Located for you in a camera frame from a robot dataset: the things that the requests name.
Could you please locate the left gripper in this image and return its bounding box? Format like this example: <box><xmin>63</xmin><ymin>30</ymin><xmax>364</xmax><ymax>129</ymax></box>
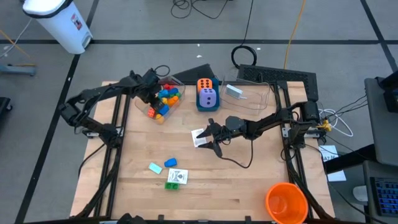
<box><xmin>136</xmin><ymin>70</ymin><xmax>168</xmax><ymax>113</ymax></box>

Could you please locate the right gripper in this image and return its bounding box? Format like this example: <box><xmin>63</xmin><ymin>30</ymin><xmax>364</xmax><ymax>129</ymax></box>
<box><xmin>195</xmin><ymin>118</ymin><xmax>231</xmax><ymax>158</ymax></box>

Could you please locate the playing card box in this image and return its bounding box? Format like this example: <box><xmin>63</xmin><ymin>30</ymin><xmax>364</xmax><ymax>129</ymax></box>
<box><xmin>190</xmin><ymin>128</ymin><xmax>208</xmax><ymax>148</ymax></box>
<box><xmin>167</xmin><ymin>167</ymin><xmax>189</xmax><ymax>185</ymax></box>
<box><xmin>225</xmin><ymin>83</ymin><xmax>244</xmax><ymax>100</ymax></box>

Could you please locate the purple foam die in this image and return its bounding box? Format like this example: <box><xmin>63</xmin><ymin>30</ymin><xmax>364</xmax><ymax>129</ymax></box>
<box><xmin>198</xmin><ymin>88</ymin><xmax>216</xmax><ymax>108</ymax></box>

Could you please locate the orange foam die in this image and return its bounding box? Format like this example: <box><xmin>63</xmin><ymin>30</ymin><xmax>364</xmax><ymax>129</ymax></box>
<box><xmin>196</xmin><ymin>77</ymin><xmax>214</xmax><ymax>93</ymax></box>

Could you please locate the mint toy brick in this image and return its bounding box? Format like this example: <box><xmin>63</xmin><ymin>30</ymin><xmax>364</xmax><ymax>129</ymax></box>
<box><xmin>148</xmin><ymin>162</ymin><xmax>164</xmax><ymax>175</ymax></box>

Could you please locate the clear plastic bin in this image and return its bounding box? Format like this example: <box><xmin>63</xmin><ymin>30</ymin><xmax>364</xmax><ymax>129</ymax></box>
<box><xmin>219</xmin><ymin>77</ymin><xmax>271</xmax><ymax>116</ymax></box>
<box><xmin>134</xmin><ymin>75</ymin><xmax>187</xmax><ymax>125</ymax></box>

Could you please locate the teal plastic bin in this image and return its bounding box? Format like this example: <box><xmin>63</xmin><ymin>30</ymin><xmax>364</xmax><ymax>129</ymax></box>
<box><xmin>195</xmin><ymin>77</ymin><xmax>220</xmax><ymax>112</ymax></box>

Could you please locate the black wedge panel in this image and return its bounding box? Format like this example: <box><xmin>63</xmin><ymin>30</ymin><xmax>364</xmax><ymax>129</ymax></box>
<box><xmin>170</xmin><ymin>63</ymin><xmax>219</xmax><ymax>83</ymax></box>

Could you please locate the orange pumpkin bucket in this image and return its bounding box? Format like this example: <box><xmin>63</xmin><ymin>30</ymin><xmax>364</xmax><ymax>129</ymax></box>
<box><xmin>264</xmin><ymin>182</ymin><xmax>309</xmax><ymax>224</ymax></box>

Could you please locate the white trash can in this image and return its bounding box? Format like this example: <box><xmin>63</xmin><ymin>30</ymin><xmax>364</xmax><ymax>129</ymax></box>
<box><xmin>22</xmin><ymin>0</ymin><xmax>93</xmax><ymax>55</ymax></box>

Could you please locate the white paper sheet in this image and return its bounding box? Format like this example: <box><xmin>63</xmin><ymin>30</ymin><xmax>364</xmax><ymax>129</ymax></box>
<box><xmin>326</xmin><ymin>169</ymin><xmax>347</xmax><ymax>182</ymax></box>
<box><xmin>318</xmin><ymin>144</ymin><xmax>340</xmax><ymax>163</ymax></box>

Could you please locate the grey stand base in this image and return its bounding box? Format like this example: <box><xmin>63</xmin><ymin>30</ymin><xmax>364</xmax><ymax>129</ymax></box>
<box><xmin>0</xmin><ymin>63</ymin><xmax>37</xmax><ymax>77</ymax></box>

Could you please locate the black desk bar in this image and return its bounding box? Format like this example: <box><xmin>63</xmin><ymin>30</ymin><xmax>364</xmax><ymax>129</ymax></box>
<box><xmin>323</xmin><ymin>143</ymin><xmax>377</xmax><ymax>175</ymax></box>

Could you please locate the black chair base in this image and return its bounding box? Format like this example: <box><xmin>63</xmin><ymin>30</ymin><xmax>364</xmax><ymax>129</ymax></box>
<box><xmin>0</xmin><ymin>96</ymin><xmax>14</xmax><ymax>113</ymax></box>

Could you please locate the white round device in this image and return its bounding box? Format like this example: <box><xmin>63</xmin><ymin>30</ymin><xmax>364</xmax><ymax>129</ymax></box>
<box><xmin>353</xmin><ymin>185</ymin><xmax>369</xmax><ymax>202</ymax></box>

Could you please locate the grey desk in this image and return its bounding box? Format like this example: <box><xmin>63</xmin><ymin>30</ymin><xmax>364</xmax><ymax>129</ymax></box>
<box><xmin>362</xmin><ymin>160</ymin><xmax>398</xmax><ymax>224</ymax></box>
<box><xmin>364</xmin><ymin>76</ymin><xmax>398</xmax><ymax>167</ymax></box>

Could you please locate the backlit keyboard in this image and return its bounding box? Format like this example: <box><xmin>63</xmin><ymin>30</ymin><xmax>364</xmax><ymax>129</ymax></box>
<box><xmin>369</xmin><ymin>176</ymin><xmax>398</xmax><ymax>218</ymax></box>

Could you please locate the black desk device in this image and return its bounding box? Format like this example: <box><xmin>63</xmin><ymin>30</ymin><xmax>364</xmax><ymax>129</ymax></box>
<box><xmin>374</xmin><ymin>70</ymin><xmax>398</xmax><ymax>113</ymax></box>

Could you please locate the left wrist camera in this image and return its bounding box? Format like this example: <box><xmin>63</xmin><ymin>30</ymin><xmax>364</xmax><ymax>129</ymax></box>
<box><xmin>142</xmin><ymin>68</ymin><xmax>161</xmax><ymax>86</ymax></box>

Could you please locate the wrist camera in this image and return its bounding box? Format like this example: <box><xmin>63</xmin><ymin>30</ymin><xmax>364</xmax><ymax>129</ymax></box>
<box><xmin>142</xmin><ymin>68</ymin><xmax>161</xmax><ymax>86</ymax></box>
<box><xmin>225</xmin><ymin>115</ymin><xmax>247</xmax><ymax>132</ymax></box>

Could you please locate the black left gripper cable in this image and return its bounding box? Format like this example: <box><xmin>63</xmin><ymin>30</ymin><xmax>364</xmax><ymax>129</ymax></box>
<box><xmin>154</xmin><ymin>64</ymin><xmax>171</xmax><ymax>77</ymax></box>

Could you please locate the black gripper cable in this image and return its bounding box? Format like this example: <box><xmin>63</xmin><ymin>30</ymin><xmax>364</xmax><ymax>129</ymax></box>
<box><xmin>219</xmin><ymin>136</ymin><xmax>254</xmax><ymax>169</ymax></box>
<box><xmin>154</xmin><ymin>64</ymin><xmax>171</xmax><ymax>77</ymax></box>

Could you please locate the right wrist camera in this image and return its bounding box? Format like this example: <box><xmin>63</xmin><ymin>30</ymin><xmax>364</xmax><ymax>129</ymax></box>
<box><xmin>225</xmin><ymin>115</ymin><xmax>247</xmax><ymax>132</ymax></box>

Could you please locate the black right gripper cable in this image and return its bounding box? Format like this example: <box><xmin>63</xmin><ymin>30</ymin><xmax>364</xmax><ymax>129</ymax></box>
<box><xmin>219</xmin><ymin>136</ymin><xmax>254</xmax><ymax>169</ymax></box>

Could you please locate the black coiled cable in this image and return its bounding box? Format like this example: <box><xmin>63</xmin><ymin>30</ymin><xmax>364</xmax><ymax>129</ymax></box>
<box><xmin>230</xmin><ymin>0</ymin><xmax>258</xmax><ymax>70</ymax></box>

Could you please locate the black floor cable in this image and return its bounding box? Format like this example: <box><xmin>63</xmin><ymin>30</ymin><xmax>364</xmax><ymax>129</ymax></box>
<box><xmin>170</xmin><ymin>0</ymin><xmax>231</xmax><ymax>20</ymax></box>

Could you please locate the yellow cable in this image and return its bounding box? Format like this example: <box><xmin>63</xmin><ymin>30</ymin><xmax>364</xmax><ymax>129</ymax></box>
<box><xmin>283</xmin><ymin>0</ymin><xmax>308</xmax><ymax>70</ymax></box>

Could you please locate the white cable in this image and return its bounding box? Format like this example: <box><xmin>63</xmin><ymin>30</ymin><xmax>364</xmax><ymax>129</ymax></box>
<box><xmin>318</xmin><ymin>108</ymin><xmax>354</xmax><ymax>138</ymax></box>

